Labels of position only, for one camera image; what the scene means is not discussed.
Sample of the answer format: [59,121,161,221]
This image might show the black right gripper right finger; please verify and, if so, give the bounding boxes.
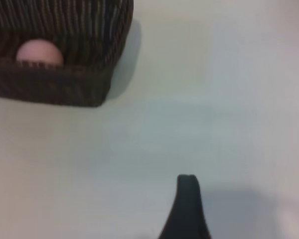
[189,175,212,239]

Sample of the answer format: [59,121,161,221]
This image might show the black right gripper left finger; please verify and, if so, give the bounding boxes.
[158,174,191,239]

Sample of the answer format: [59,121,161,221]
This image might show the dark brown wicker basket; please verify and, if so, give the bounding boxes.
[0,0,135,108]

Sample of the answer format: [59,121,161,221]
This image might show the pink peach with green mark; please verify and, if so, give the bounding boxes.
[15,39,65,68]

